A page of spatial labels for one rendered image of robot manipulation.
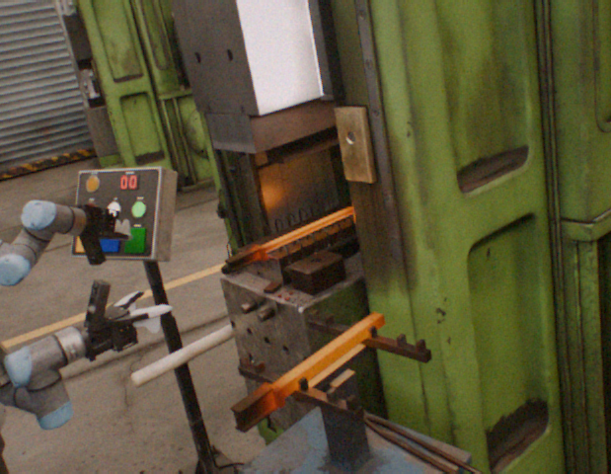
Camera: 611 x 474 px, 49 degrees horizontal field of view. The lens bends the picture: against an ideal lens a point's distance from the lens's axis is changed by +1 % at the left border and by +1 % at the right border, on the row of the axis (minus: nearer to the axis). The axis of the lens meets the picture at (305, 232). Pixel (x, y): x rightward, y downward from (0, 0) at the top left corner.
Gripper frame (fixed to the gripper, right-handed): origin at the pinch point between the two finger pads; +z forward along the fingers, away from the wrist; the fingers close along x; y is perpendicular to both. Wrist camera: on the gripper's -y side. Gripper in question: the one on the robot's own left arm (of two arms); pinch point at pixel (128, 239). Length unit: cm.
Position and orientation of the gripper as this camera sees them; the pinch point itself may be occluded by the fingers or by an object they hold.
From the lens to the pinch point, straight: 206.1
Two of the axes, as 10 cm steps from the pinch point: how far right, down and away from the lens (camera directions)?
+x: -8.8, 0.0, 4.7
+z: 4.7, 1.3, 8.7
